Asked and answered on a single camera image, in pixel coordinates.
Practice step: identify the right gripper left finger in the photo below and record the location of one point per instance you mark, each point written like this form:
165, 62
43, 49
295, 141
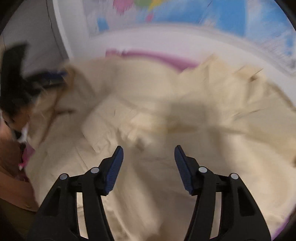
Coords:
57, 217

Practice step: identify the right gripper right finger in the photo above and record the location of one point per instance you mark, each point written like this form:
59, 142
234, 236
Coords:
224, 209

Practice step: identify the cream beige jacket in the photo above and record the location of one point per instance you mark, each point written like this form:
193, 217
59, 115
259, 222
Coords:
229, 119

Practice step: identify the person's left hand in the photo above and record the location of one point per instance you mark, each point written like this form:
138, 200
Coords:
12, 152

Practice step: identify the peach knit sleeve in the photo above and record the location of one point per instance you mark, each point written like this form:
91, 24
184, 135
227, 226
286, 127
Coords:
18, 193

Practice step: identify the pink daisy bed sheet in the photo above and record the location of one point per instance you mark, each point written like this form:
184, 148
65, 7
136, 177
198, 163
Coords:
176, 62

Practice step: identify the colourful wall map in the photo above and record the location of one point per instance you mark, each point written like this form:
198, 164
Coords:
262, 23

